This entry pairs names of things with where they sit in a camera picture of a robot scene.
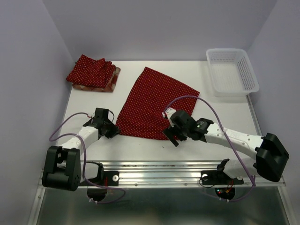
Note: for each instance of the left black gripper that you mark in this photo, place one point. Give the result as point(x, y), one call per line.
point(114, 131)

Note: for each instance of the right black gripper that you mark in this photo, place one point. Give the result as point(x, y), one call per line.
point(170, 131)

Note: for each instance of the red white polka-dot skirt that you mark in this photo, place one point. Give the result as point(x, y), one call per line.
point(91, 73)

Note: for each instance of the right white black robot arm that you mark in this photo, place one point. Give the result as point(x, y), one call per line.
point(266, 155)

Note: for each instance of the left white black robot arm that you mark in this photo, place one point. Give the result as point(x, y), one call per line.
point(70, 154)

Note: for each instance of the white perforated plastic basket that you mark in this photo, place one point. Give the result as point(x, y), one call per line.
point(231, 72)

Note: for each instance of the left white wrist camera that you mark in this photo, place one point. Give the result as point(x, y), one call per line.
point(91, 115)

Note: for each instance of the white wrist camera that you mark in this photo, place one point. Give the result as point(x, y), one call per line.
point(168, 113)
point(91, 115)

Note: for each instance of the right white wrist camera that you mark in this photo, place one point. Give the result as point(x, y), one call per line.
point(168, 113)

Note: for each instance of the aluminium mounting rail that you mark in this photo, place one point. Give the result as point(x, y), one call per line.
point(137, 174)

